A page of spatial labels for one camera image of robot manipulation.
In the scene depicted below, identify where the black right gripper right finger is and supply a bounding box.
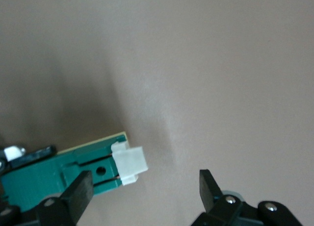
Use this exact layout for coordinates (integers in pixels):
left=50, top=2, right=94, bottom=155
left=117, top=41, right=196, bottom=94
left=192, top=169, right=304, bottom=226

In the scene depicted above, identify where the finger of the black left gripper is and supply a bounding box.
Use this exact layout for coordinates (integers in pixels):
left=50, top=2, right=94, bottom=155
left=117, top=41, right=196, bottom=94
left=0, top=144, right=58, bottom=174

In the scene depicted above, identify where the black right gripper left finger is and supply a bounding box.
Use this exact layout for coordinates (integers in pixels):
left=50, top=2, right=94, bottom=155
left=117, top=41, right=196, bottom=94
left=0, top=170, right=94, bottom=226

